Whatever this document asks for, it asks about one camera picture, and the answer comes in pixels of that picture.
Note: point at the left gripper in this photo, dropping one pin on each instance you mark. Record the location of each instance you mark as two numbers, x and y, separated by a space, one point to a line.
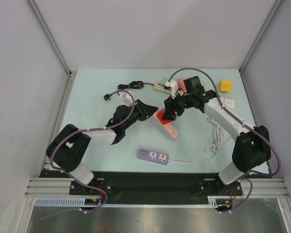
145 111

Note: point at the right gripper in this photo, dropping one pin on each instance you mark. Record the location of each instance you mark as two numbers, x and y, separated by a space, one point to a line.
174 107

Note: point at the red cube socket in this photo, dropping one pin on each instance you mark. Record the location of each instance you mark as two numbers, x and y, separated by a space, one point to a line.
160 117

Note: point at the pink power strip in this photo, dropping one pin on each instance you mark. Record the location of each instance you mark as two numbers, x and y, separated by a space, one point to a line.
169 128

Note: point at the purple power strip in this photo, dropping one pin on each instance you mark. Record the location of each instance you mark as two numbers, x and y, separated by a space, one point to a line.
153 156

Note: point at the white cube socket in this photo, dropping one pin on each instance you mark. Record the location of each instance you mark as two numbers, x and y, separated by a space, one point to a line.
228 102

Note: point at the yellow cube socket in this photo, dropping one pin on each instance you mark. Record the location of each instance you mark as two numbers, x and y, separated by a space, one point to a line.
225 86

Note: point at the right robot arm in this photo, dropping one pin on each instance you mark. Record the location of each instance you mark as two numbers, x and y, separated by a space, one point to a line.
250 148

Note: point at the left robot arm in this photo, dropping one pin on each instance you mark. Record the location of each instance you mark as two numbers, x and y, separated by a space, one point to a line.
69 146

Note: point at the pink triangular socket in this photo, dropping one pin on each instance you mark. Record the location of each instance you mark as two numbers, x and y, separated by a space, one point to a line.
181 84

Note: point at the green adapter plug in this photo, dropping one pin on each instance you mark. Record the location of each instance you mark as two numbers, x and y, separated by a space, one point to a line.
163 81

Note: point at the beige power strip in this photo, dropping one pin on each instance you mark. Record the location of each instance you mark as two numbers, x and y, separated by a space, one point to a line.
159 87

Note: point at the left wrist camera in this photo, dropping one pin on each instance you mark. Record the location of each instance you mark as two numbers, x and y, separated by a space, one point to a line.
126 96

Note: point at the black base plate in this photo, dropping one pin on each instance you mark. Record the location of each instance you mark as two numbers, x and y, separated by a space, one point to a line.
163 188

